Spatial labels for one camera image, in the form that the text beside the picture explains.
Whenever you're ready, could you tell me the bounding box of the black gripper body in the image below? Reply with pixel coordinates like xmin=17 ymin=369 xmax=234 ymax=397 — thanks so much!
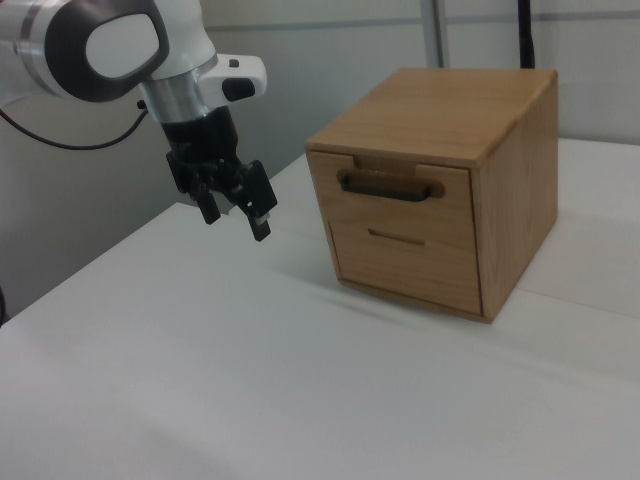
xmin=160 ymin=107 xmax=242 ymax=167

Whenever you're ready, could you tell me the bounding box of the black drawer handle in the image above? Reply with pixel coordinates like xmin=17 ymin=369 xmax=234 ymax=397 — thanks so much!
xmin=338 ymin=172 xmax=432 ymax=204

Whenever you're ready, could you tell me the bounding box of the wooden drawer with black handle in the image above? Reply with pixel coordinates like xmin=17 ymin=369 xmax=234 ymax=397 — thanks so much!
xmin=306 ymin=148 xmax=477 ymax=246

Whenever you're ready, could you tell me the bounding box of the wooden drawer with slot grip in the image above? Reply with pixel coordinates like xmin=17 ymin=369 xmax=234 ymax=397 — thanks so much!
xmin=327 ymin=218 xmax=485 ymax=317

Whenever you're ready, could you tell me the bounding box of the wooden drawer cabinet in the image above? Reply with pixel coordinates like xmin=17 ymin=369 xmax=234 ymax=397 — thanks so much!
xmin=304 ymin=68 xmax=559 ymax=325

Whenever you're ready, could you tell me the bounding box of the black pole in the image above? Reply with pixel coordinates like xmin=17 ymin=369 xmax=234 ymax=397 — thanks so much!
xmin=516 ymin=0 xmax=539 ymax=70

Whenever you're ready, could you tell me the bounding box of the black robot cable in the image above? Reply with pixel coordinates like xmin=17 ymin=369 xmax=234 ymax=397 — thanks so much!
xmin=0 ymin=99 xmax=150 ymax=150

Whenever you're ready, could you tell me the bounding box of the grey partition post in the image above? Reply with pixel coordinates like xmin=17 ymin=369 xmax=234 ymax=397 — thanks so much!
xmin=422 ymin=0 xmax=447 ymax=70

